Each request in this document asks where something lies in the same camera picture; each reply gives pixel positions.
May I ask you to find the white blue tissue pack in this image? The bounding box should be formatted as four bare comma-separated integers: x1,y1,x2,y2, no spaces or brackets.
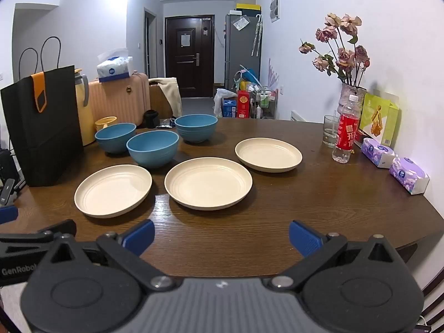
96,48,134,83

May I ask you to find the blue box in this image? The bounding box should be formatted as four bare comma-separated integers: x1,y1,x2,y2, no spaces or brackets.
222,99,238,118

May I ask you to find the metal storage cart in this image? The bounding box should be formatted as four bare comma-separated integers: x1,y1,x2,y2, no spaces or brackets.
254,86,279,119

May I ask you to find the beige cloth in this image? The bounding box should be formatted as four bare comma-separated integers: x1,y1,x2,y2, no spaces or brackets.
153,77,183,118

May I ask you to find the white plastic bag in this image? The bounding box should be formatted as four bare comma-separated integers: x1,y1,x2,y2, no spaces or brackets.
213,88,238,117

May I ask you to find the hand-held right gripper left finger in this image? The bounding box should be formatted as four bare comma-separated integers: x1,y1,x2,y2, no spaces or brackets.
35,219,181,294

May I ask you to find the blue bag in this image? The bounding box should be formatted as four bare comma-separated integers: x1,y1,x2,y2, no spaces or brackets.
234,65,261,89

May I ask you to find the clear drinking glass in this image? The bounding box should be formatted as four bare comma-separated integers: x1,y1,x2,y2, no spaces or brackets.
322,111,342,148

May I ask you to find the yellow black box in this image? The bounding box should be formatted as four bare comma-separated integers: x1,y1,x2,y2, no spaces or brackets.
236,3,261,15

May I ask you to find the grey doorway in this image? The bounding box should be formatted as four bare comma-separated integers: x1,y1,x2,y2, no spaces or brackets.
144,7,157,77

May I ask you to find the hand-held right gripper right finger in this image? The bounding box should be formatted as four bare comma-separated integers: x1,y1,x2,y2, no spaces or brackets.
267,219,408,294

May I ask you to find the yellow cup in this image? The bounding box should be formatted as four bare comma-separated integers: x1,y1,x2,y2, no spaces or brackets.
95,116,118,133

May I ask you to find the grey refrigerator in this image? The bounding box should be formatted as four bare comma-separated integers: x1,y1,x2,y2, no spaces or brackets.
225,13,262,91

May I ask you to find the black paper bag orange strap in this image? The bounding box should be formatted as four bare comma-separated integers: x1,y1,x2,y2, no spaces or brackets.
0,36,85,187

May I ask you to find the yellow thermos jug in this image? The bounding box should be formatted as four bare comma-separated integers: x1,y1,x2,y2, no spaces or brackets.
74,69,97,147

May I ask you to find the white folded umbrella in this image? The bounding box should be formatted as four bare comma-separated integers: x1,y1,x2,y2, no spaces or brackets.
250,14,263,57

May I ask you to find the red box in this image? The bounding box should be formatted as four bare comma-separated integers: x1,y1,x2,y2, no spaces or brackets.
237,90,251,118

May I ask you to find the dark brown door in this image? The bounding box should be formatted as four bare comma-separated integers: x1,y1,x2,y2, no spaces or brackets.
165,16,215,98

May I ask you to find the purple tissue pack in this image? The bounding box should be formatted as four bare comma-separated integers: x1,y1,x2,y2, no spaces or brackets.
389,157,431,195
361,138,398,169

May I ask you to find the dark wooden chair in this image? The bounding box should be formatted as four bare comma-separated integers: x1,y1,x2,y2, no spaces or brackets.
420,277,444,333

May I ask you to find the red label plastic bottle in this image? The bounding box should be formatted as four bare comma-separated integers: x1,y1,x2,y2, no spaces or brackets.
332,94,360,163

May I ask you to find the pink glass vase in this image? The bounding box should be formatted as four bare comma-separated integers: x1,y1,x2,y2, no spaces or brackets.
338,83,367,115

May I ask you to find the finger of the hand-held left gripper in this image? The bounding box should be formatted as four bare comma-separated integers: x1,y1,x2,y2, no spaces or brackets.
0,205,19,225
0,219,77,248

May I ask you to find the small black container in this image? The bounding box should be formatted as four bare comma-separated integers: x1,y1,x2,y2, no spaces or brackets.
143,110,161,129

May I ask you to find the purple wall sticker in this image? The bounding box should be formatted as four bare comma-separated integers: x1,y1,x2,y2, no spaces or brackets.
268,58,280,89

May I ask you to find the cream round plate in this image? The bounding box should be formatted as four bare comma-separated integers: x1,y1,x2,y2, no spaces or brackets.
74,164,153,219
164,157,253,211
235,138,303,173

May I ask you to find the black phone stand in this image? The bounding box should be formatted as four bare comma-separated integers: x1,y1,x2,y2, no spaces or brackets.
0,178,26,206

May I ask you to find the blue bowl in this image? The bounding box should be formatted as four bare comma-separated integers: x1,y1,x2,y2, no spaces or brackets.
126,130,180,169
174,114,219,143
95,122,137,154

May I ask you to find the pink ribbed suitcase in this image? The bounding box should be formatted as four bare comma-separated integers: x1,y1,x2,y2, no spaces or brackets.
88,73,151,129

